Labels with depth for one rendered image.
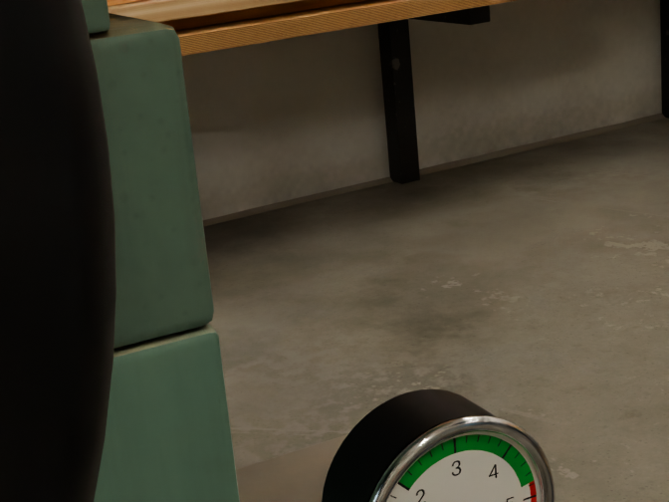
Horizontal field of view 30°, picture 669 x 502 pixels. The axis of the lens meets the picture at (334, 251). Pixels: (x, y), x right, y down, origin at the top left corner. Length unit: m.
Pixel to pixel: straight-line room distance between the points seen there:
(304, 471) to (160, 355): 0.13
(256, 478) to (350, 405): 1.57
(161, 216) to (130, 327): 0.03
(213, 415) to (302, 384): 1.76
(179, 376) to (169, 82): 0.09
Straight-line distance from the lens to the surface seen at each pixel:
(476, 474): 0.35
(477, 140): 3.58
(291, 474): 0.48
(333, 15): 2.71
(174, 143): 0.35
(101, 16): 0.34
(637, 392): 2.04
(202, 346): 0.37
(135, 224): 0.35
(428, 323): 2.37
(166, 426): 0.38
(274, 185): 3.26
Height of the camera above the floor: 0.84
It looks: 17 degrees down
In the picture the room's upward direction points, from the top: 6 degrees counter-clockwise
